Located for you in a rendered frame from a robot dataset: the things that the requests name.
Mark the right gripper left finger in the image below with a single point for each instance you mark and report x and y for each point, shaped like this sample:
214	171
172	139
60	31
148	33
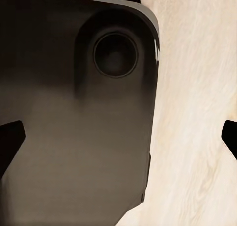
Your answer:
12	136

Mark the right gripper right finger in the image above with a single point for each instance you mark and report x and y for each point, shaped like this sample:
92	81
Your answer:
229	136

